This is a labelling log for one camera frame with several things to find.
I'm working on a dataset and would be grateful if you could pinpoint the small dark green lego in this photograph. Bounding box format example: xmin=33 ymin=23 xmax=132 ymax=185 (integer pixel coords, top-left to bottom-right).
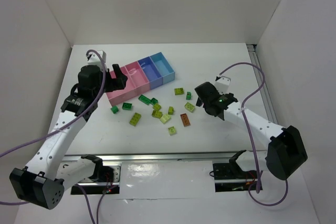
xmin=110 ymin=106 xmax=119 ymax=114
xmin=186 ymin=92 xmax=192 ymax=100

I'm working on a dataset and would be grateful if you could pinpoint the brown orange lego brick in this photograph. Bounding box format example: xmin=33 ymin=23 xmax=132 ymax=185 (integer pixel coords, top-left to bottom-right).
xmin=180 ymin=113 xmax=191 ymax=127

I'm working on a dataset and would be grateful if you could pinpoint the lime lego brick top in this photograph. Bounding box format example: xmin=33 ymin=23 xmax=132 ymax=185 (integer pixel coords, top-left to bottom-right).
xmin=174 ymin=88 xmax=184 ymax=95

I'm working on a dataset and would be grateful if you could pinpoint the dark green square lego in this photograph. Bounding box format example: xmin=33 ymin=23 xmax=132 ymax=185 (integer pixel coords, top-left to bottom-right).
xmin=122 ymin=102 xmax=132 ymax=111

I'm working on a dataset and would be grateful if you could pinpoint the small lime lego brick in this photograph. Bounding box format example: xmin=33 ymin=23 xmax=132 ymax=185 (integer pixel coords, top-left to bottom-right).
xmin=168 ymin=106 xmax=174 ymax=115

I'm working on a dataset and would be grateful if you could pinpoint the long dark green lego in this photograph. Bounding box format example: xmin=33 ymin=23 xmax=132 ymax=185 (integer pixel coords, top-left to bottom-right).
xmin=138 ymin=95 xmax=151 ymax=105

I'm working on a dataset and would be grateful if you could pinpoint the pale yellow lego brick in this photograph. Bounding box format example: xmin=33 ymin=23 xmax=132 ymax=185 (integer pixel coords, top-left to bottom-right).
xmin=160 ymin=114 xmax=171 ymax=124

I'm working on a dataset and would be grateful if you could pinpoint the pale lime lego bottom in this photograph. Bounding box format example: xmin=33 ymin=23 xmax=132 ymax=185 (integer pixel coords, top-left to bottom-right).
xmin=168 ymin=126 xmax=177 ymax=136

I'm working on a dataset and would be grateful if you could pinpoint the lime long lego brick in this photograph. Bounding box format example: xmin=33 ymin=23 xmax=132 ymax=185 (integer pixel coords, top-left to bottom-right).
xmin=129 ymin=112 xmax=141 ymax=126

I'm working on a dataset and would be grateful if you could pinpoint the dark green lego brick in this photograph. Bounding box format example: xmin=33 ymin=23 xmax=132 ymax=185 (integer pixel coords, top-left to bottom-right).
xmin=150 ymin=98 xmax=158 ymax=105

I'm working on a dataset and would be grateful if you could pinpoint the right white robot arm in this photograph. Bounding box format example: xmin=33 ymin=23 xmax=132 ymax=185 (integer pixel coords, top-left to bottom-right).
xmin=195 ymin=82 xmax=308 ymax=180

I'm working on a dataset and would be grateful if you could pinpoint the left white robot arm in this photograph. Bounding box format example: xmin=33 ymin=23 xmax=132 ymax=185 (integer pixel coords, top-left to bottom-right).
xmin=9 ymin=64 xmax=128 ymax=210

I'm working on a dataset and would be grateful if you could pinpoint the large pink container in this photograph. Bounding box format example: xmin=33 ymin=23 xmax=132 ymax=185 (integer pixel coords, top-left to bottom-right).
xmin=106 ymin=67 xmax=137 ymax=106

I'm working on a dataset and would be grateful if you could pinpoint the small pink container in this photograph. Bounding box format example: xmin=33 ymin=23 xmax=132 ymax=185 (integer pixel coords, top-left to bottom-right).
xmin=125 ymin=61 xmax=150 ymax=95

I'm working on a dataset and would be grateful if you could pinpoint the purple-blue container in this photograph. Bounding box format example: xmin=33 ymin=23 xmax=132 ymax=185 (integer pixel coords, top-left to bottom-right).
xmin=138 ymin=57 xmax=163 ymax=90

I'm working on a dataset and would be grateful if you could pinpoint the light blue container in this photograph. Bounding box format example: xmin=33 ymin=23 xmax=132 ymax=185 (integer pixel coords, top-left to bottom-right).
xmin=150 ymin=52 xmax=175 ymax=84

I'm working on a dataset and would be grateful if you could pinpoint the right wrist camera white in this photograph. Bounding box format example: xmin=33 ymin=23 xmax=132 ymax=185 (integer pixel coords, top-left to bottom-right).
xmin=214 ymin=76 xmax=231 ymax=94

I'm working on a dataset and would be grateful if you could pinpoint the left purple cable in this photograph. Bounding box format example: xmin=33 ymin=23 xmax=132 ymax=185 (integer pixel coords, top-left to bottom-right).
xmin=0 ymin=49 xmax=108 ymax=224

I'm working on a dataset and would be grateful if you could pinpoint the purple cable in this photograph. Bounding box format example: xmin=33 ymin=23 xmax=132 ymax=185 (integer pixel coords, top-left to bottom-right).
xmin=0 ymin=49 xmax=108 ymax=224
xmin=219 ymin=62 xmax=289 ymax=206

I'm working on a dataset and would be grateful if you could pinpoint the aluminium front rail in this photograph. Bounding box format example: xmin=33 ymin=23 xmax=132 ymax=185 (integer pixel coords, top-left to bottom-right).
xmin=61 ymin=152 xmax=268 ymax=163

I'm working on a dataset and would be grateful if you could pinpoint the aluminium rail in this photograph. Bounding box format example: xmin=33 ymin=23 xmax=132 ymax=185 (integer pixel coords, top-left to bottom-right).
xmin=61 ymin=152 xmax=268 ymax=163
xmin=247 ymin=44 xmax=279 ymax=125

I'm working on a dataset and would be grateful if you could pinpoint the aluminium right rail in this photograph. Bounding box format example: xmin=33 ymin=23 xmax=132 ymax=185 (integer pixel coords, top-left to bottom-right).
xmin=247 ymin=44 xmax=279 ymax=125

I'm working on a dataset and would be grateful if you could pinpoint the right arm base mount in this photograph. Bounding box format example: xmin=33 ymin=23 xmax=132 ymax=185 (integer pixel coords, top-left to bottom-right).
xmin=209 ymin=163 xmax=257 ymax=193

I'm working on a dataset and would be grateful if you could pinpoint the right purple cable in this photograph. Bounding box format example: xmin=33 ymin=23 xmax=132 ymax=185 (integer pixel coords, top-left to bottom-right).
xmin=219 ymin=62 xmax=289 ymax=206

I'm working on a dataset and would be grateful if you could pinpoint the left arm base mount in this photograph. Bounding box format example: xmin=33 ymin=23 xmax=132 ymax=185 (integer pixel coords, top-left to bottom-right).
xmin=78 ymin=164 xmax=121 ymax=195

